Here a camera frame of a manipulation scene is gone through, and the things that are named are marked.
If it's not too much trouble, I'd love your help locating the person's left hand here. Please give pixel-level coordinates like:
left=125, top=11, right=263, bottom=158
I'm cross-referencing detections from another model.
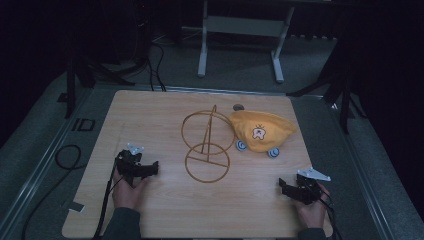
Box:
left=111, top=169, right=150, bottom=211

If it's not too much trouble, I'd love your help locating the yellow cartoon print hat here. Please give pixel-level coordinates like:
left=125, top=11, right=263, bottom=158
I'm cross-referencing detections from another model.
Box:
left=227, top=110, right=298, bottom=154

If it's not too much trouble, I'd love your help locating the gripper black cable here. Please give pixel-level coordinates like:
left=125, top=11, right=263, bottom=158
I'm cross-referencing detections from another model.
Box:
left=308, top=181, right=344, bottom=240
left=93, top=161, right=126, bottom=240

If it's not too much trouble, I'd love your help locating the black hanging cable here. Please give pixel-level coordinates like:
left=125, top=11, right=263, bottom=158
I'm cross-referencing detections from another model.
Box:
left=145, top=41, right=167, bottom=93

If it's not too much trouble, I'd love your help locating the grey tape piece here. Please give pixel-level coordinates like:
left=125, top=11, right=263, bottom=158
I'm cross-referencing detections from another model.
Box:
left=67, top=201, right=86, bottom=214

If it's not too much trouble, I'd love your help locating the black looped floor cable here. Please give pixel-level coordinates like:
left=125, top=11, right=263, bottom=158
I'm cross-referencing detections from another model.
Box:
left=20, top=144, right=83, bottom=240

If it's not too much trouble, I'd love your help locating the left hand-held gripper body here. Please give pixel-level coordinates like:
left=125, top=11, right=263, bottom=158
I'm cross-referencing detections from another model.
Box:
left=114, top=143, right=148, bottom=187

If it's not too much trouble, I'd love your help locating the white metal table frame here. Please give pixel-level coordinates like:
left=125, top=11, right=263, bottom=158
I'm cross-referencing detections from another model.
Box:
left=197, top=0, right=296, bottom=84

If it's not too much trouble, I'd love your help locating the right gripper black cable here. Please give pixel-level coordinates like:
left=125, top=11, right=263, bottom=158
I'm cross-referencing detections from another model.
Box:
left=308, top=181, right=344, bottom=240

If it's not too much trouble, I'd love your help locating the gold wire hat stand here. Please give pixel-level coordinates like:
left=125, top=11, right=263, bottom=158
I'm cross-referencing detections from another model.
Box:
left=180, top=104, right=237, bottom=184

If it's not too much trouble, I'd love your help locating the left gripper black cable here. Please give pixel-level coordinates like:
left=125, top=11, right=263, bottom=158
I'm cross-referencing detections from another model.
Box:
left=93, top=161, right=126, bottom=240

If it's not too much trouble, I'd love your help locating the black metal stand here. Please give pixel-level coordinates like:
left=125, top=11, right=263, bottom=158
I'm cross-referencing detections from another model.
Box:
left=285, top=33, right=368, bottom=135
left=64, top=19, right=149, bottom=120

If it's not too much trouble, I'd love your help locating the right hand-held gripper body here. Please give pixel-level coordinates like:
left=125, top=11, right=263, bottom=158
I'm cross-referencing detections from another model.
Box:
left=289, top=167, right=332, bottom=206

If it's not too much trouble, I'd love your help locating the person's right hand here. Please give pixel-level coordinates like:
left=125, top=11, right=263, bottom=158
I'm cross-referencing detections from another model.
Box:
left=293, top=183, right=331, bottom=230

